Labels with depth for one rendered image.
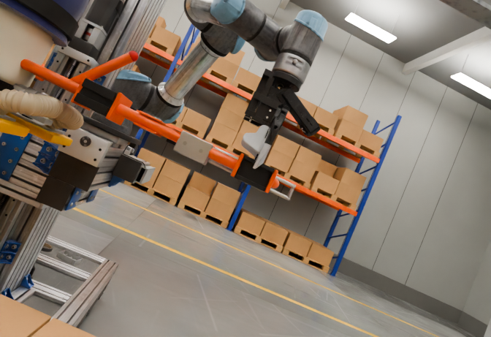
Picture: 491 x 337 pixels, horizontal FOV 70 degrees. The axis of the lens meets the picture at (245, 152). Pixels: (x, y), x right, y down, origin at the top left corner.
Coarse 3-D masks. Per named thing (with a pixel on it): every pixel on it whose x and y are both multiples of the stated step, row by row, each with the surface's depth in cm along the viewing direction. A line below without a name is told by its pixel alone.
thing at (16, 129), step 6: (0, 120) 59; (6, 120) 63; (12, 120) 65; (0, 126) 59; (6, 126) 61; (12, 126) 62; (18, 126) 64; (24, 126) 66; (6, 132) 61; (12, 132) 63; (18, 132) 65; (24, 132) 66
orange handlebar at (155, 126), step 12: (24, 60) 70; (36, 72) 70; (48, 72) 70; (60, 84) 71; (72, 84) 70; (120, 108) 71; (132, 120) 71; (144, 120) 71; (156, 120) 71; (156, 132) 75; (168, 132) 71; (180, 132) 72; (216, 156) 71; (228, 156) 71; (276, 180) 72
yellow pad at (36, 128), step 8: (16, 120) 77; (24, 120) 78; (32, 120) 81; (32, 128) 77; (40, 128) 77; (48, 128) 80; (40, 136) 77; (48, 136) 77; (56, 136) 78; (64, 136) 84; (64, 144) 83
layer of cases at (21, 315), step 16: (0, 304) 84; (16, 304) 87; (0, 320) 79; (16, 320) 81; (32, 320) 84; (48, 320) 87; (0, 336) 74; (16, 336) 76; (32, 336) 78; (48, 336) 81; (64, 336) 83; (80, 336) 86
